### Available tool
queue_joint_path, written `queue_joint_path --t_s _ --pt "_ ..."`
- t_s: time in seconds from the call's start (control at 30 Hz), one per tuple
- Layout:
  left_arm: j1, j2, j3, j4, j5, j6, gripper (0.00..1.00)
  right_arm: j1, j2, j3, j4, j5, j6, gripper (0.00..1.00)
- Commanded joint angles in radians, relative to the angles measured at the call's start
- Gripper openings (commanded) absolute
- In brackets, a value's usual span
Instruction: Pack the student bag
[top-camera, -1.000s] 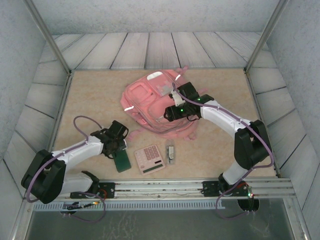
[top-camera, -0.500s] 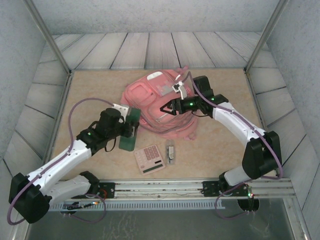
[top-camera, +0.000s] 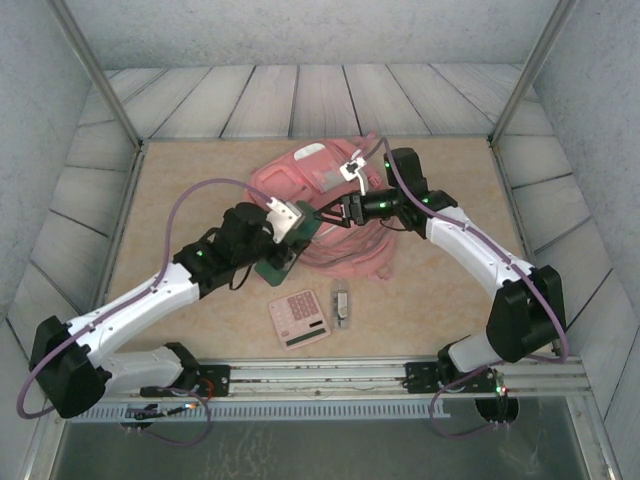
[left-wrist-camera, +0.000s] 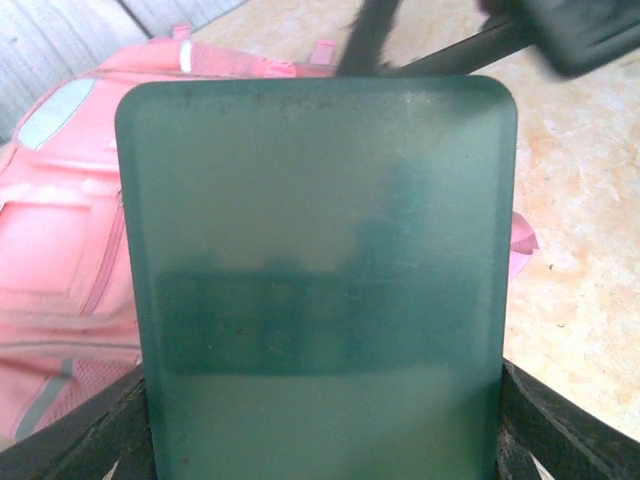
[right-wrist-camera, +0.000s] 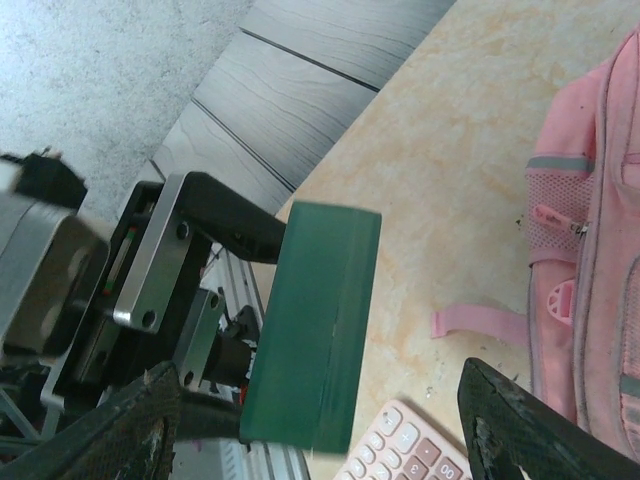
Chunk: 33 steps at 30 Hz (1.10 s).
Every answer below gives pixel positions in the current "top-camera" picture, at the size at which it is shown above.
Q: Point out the green pencil case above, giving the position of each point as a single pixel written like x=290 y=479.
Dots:
x=310 y=227

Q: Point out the pink student backpack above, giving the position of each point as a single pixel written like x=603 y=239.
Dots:
x=350 y=250

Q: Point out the pink calculator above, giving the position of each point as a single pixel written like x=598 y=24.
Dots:
x=300 y=320

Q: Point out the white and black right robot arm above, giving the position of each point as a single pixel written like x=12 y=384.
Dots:
x=475 y=245

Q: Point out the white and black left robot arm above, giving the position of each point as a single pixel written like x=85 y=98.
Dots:
x=140 y=305

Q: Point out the grey metal panel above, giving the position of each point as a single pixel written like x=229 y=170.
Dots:
x=320 y=450

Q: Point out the aluminium table edge rail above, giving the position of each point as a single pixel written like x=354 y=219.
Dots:
x=131 y=185
x=515 y=210

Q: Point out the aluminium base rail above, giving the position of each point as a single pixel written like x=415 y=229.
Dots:
x=325 y=375

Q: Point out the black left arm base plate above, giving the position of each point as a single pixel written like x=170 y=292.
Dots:
x=215 y=380

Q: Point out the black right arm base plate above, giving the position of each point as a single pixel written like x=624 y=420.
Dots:
x=420 y=377

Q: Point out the aluminium frame post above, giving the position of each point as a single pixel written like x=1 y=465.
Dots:
x=95 y=75
x=530 y=65

